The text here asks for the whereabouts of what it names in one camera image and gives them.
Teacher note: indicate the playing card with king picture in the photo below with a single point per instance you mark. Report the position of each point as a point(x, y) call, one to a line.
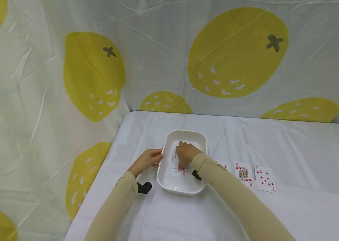
point(243, 174)

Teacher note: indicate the black wrist band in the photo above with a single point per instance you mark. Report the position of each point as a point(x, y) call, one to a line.
point(144, 187)
point(196, 175)

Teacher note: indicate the person's left hand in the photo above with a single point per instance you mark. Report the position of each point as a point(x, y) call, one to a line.
point(144, 161)

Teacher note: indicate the person's right forearm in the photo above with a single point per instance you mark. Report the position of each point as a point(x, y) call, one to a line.
point(238, 204)

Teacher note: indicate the playing card with red hearts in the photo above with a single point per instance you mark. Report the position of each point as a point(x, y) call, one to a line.
point(174, 170)

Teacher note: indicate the playing card with red diamonds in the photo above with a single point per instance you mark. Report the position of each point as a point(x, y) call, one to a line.
point(265, 178)

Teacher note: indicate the person's left fingers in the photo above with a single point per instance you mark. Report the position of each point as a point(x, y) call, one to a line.
point(157, 156)

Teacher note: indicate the person's left forearm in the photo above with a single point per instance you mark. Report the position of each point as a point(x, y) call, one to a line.
point(112, 211)

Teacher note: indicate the person's right hand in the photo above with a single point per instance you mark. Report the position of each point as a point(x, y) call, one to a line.
point(188, 152)

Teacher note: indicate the playing card with red pips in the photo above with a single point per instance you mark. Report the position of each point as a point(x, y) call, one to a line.
point(225, 166)

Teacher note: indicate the person's right fingers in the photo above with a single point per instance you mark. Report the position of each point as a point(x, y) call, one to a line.
point(182, 163)

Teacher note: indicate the white plastic tray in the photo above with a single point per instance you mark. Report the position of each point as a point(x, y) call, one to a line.
point(184, 185)

